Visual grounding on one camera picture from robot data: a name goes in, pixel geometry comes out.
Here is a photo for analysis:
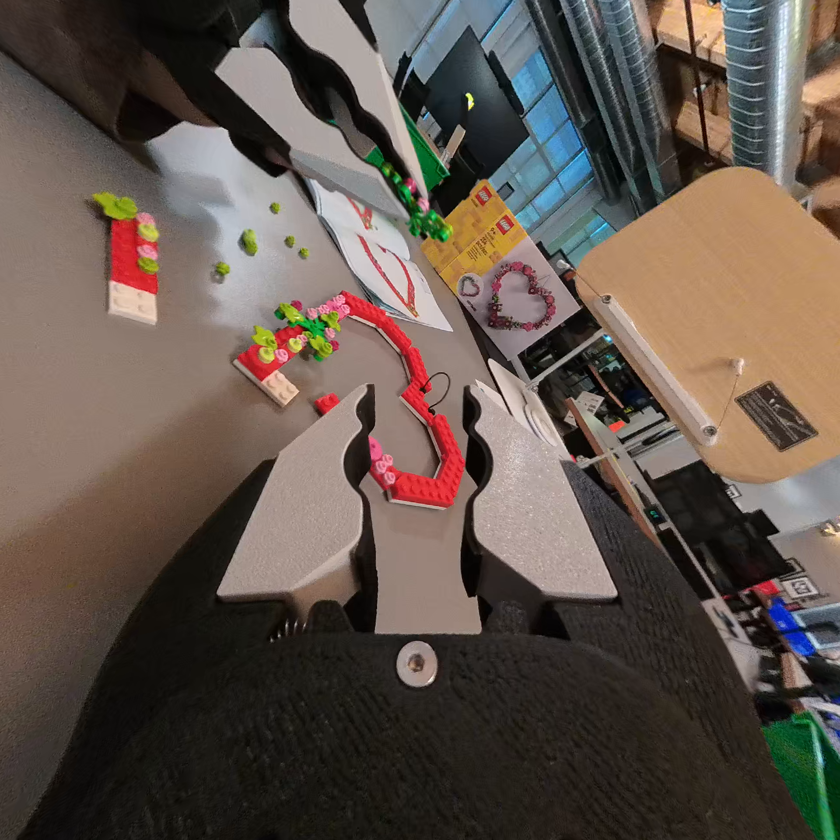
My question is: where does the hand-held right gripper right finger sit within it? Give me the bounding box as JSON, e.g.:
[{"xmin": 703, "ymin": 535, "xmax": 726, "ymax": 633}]
[{"xmin": 461, "ymin": 384, "xmax": 619, "ymax": 634}]

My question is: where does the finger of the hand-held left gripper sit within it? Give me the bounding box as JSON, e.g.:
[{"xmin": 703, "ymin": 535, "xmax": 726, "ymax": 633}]
[
  {"xmin": 287, "ymin": 0, "xmax": 431, "ymax": 200},
  {"xmin": 215, "ymin": 43, "xmax": 411, "ymax": 221}
]

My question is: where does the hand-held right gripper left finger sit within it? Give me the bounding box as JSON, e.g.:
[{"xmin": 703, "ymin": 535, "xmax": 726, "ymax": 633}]
[{"xmin": 217, "ymin": 384, "xmax": 380, "ymax": 634}]

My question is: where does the red lego heart frame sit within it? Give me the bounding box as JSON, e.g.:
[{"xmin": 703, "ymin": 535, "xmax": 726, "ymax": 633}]
[{"xmin": 233, "ymin": 290, "xmax": 467, "ymax": 509}]

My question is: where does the green lego plant cluster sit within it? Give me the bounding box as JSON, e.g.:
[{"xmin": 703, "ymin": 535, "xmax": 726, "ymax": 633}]
[{"xmin": 377, "ymin": 161, "xmax": 455, "ymax": 242}]

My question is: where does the short red lego strip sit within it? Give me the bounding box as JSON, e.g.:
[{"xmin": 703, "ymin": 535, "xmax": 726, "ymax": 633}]
[{"xmin": 92, "ymin": 190, "xmax": 161, "ymax": 326}]

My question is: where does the person's left forearm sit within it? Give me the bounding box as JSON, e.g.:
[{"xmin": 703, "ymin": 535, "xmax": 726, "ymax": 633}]
[{"xmin": 0, "ymin": 0, "xmax": 172, "ymax": 142}]

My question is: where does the lego instruction booklet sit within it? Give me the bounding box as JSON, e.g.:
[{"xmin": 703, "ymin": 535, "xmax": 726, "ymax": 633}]
[{"xmin": 305, "ymin": 176, "xmax": 455, "ymax": 333}]

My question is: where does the yellow lego box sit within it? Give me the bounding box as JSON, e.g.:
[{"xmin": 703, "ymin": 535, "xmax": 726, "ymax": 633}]
[{"xmin": 420, "ymin": 178, "xmax": 584, "ymax": 361}]

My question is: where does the green plastic bin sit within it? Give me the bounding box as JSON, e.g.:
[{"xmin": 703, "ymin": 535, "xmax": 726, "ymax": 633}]
[
  {"xmin": 364, "ymin": 98, "xmax": 452, "ymax": 194},
  {"xmin": 761, "ymin": 712, "xmax": 840, "ymax": 840}
]

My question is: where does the white rounded pad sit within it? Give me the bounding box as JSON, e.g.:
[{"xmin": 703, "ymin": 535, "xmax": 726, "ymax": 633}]
[{"xmin": 487, "ymin": 357, "xmax": 575, "ymax": 460}]

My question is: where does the white mounting bar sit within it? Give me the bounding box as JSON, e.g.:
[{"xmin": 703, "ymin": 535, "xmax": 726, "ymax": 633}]
[{"xmin": 591, "ymin": 294, "xmax": 718, "ymax": 447}]

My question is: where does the light wood board with label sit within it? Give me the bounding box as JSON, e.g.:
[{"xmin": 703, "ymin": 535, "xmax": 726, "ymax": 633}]
[{"xmin": 575, "ymin": 166, "xmax": 840, "ymax": 484}]

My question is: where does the black string loop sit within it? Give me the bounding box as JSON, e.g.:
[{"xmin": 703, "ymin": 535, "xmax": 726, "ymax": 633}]
[{"xmin": 420, "ymin": 372, "xmax": 454, "ymax": 416}]

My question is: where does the cord with white toggle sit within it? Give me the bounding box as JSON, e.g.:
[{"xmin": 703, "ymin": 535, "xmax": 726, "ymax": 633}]
[{"xmin": 707, "ymin": 357, "xmax": 747, "ymax": 435}]

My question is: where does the silver ribbed duct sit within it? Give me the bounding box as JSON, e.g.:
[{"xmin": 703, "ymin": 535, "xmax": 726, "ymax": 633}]
[{"xmin": 558, "ymin": 0, "xmax": 677, "ymax": 211}]

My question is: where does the silver ventilation duct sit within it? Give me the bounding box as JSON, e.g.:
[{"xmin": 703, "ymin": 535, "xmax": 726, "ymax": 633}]
[{"xmin": 721, "ymin": 0, "xmax": 811, "ymax": 188}]

